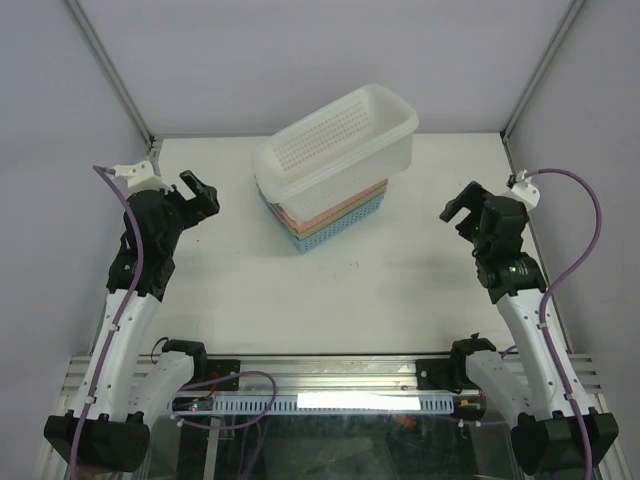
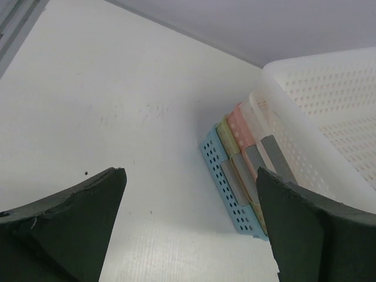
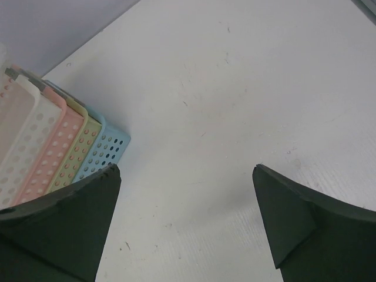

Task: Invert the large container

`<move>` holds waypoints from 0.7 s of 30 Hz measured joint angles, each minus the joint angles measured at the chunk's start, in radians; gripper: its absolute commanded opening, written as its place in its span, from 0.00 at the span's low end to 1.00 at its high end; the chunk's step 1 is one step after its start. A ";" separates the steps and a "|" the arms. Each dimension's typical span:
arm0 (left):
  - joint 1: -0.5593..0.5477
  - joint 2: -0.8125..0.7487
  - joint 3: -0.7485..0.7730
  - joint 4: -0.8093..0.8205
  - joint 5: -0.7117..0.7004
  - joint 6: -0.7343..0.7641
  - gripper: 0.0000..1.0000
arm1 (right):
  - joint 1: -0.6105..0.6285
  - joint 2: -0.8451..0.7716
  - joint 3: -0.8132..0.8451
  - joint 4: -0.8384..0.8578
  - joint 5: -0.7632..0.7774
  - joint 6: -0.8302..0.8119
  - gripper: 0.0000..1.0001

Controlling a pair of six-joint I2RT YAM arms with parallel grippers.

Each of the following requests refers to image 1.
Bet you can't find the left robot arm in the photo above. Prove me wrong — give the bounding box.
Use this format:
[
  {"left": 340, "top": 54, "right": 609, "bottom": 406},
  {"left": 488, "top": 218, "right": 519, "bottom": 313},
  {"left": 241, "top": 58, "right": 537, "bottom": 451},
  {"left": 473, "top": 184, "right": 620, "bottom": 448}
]
[{"left": 44, "top": 164, "right": 220, "bottom": 479}]

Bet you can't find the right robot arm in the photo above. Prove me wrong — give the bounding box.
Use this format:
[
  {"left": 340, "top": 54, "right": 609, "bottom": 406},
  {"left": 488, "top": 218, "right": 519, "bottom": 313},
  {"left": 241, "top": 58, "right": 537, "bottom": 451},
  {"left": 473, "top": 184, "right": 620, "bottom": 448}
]
[{"left": 440, "top": 181, "right": 619, "bottom": 479}]

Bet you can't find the pink basket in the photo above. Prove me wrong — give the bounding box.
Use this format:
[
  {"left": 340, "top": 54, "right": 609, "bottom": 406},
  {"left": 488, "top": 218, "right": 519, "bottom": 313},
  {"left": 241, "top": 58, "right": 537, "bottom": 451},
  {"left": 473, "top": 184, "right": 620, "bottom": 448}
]
[{"left": 268, "top": 179, "right": 388, "bottom": 232}]

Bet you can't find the yellow-green basket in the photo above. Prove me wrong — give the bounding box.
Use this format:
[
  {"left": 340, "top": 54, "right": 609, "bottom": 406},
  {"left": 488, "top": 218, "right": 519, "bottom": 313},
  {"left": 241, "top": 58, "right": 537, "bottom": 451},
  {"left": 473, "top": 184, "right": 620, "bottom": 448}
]
[{"left": 276, "top": 187, "right": 386, "bottom": 240}]

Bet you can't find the blue basket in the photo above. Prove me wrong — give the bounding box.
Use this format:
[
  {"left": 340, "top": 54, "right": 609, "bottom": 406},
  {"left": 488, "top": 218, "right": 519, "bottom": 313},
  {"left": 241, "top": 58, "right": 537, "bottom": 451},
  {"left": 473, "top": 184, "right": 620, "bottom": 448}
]
[{"left": 259, "top": 193, "right": 386, "bottom": 254}]

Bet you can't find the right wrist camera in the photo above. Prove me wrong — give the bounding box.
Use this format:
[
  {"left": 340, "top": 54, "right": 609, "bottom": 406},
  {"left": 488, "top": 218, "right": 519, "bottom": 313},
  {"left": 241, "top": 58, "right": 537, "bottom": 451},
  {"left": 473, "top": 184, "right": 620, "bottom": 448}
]
[{"left": 504, "top": 170, "right": 540, "bottom": 211}]

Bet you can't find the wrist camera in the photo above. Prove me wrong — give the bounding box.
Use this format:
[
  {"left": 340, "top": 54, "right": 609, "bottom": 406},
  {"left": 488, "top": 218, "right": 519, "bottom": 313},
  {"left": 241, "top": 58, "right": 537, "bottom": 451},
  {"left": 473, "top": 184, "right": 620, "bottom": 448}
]
[
  {"left": 504, "top": 170, "right": 540, "bottom": 211},
  {"left": 112, "top": 160, "right": 169, "bottom": 193}
]

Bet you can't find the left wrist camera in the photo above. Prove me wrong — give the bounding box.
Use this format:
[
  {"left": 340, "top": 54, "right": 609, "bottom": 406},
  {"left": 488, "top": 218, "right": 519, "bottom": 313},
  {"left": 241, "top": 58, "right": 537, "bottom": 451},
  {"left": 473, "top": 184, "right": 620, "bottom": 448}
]
[{"left": 112, "top": 160, "right": 169, "bottom": 193}]

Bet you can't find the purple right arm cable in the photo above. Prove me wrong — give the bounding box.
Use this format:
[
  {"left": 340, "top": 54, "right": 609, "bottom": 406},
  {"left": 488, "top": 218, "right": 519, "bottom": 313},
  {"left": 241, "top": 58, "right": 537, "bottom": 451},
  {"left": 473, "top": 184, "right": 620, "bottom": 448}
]
[{"left": 529, "top": 168, "right": 604, "bottom": 480}]

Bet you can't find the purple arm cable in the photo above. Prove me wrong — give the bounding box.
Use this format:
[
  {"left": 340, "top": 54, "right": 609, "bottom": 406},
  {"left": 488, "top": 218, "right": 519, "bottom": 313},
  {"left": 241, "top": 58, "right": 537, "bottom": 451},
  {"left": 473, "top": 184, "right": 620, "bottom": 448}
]
[
  {"left": 63, "top": 165, "right": 147, "bottom": 480},
  {"left": 529, "top": 168, "right": 604, "bottom": 480}
]

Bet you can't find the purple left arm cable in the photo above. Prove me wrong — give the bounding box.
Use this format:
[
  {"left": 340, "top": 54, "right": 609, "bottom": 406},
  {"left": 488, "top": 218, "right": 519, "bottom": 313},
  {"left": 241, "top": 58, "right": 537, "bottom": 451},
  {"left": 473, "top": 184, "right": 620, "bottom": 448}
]
[{"left": 63, "top": 165, "right": 147, "bottom": 480}]

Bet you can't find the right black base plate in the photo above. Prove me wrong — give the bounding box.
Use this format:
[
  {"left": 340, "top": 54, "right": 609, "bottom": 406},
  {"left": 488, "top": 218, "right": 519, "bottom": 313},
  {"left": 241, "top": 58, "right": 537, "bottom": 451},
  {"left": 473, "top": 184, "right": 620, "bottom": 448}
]
[{"left": 415, "top": 358, "right": 457, "bottom": 393}]

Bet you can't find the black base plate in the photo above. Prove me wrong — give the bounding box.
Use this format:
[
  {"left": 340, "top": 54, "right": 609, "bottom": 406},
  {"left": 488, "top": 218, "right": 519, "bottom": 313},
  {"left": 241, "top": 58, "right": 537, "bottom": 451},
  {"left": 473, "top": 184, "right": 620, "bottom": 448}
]
[
  {"left": 415, "top": 358, "right": 457, "bottom": 393},
  {"left": 206, "top": 358, "right": 241, "bottom": 395}
]

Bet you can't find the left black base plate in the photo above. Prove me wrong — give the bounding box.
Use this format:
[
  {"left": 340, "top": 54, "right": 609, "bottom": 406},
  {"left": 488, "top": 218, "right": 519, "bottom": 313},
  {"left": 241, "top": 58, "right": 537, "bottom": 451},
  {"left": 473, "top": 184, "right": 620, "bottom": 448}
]
[{"left": 206, "top": 358, "right": 241, "bottom": 395}]

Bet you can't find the aluminium mounting rail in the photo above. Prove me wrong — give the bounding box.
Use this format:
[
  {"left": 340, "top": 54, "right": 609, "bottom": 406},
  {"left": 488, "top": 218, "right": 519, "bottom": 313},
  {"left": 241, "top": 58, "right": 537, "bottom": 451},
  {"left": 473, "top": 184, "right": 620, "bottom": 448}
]
[{"left": 61, "top": 354, "right": 603, "bottom": 397}]

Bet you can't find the left aluminium frame post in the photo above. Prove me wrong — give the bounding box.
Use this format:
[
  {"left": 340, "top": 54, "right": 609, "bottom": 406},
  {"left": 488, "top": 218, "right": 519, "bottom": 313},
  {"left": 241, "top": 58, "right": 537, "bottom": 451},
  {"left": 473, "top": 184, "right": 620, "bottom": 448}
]
[{"left": 62, "top": 0, "right": 155, "bottom": 150}]

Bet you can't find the aluminium frame post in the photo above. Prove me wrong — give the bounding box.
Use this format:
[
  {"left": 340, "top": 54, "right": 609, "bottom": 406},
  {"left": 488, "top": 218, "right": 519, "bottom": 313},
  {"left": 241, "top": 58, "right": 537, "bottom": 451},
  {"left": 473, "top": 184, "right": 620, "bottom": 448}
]
[
  {"left": 62, "top": 0, "right": 155, "bottom": 150},
  {"left": 500, "top": 0, "right": 586, "bottom": 144}
]

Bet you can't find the right aluminium frame post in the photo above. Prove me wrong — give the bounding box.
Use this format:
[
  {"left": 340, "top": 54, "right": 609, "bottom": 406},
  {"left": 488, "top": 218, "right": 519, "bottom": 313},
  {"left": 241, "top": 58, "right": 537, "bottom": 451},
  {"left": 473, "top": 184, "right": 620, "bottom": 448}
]
[{"left": 500, "top": 0, "right": 586, "bottom": 144}]

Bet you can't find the grey slotted cable duct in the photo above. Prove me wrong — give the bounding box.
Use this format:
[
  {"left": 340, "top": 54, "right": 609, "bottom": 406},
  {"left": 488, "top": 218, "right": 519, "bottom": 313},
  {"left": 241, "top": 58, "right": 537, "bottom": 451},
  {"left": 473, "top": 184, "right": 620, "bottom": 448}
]
[{"left": 172, "top": 392, "right": 454, "bottom": 415}]

